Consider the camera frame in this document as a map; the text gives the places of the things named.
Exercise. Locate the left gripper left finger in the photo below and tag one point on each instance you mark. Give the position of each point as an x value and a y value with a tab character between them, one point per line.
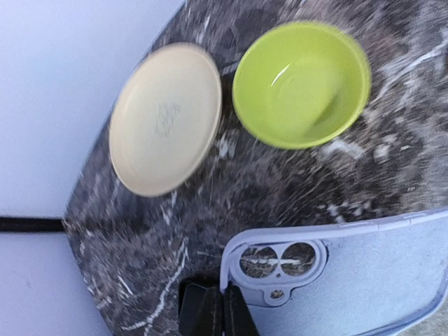
200	307

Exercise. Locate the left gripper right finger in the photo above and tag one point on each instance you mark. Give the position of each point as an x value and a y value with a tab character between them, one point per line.
237	317

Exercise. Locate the lavender phone case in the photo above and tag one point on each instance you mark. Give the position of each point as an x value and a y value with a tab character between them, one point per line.
374	277

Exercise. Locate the beige round plate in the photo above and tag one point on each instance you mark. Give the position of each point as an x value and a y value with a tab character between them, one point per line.
165	119

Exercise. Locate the green plastic bowl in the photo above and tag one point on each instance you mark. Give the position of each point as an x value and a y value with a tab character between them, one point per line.
301	84

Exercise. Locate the left black frame post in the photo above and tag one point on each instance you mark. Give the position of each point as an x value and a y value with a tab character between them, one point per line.
21	224

